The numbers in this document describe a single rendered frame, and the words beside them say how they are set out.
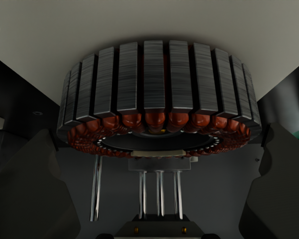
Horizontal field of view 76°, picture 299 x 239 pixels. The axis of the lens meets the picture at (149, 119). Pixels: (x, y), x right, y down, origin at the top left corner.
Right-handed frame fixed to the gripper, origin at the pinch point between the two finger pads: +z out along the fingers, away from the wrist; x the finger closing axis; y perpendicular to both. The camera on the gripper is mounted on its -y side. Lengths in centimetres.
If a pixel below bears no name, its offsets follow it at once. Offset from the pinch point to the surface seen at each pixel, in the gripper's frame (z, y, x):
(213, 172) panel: 14.4, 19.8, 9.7
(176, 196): 4.6, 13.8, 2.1
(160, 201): 4.2, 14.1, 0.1
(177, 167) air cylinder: 5.8, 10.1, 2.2
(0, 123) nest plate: 5.8, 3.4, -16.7
